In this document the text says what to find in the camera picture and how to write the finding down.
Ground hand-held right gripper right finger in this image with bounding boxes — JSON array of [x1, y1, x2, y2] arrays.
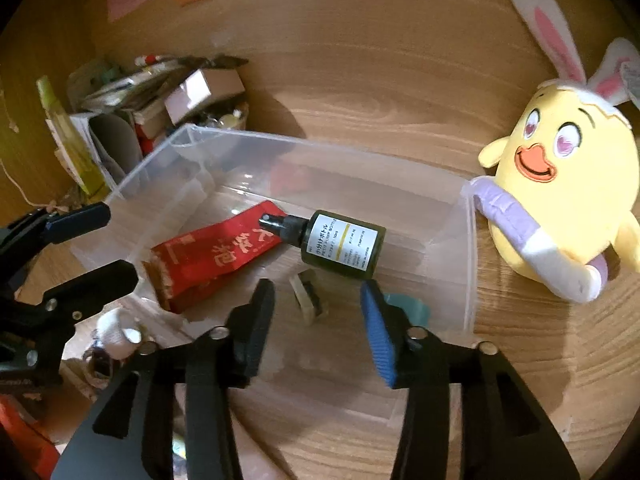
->
[[360, 280, 581, 480]]

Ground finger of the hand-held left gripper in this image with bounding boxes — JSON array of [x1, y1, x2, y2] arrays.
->
[[0, 259, 140, 396], [0, 202, 112, 261]]

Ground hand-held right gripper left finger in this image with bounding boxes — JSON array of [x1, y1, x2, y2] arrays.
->
[[50, 278, 277, 480]]

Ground white tape roll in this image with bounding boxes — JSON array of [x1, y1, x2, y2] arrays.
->
[[95, 307, 146, 360]]

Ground dark green spray bottle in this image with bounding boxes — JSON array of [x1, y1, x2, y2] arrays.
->
[[257, 209, 387, 279]]

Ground clear plastic storage bin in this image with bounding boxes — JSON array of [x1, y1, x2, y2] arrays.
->
[[67, 124, 483, 423]]

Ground teal paper piece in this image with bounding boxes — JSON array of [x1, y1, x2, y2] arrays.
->
[[385, 294, 431, 331]]

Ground red foil packet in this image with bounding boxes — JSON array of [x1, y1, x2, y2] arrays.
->
[[141, 200, 288, 315]]

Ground white paper file holder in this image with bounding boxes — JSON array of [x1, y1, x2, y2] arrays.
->
[[70, 112, 141, 186]]

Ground red book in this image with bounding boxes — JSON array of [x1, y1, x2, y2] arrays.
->
[[135, 122, 171, 156]]

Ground orange red object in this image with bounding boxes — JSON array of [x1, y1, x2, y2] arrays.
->
[[0, 394, 61, 480]]

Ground small glass bottles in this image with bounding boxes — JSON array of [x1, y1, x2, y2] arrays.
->
[[200, 105, 248, 133]]

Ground small cardboard box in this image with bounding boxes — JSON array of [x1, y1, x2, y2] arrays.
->
[[164, 67, 246, 126]]

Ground yellow chick plush toy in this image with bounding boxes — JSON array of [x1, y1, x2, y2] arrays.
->
[[460, 0, 640, 303]]

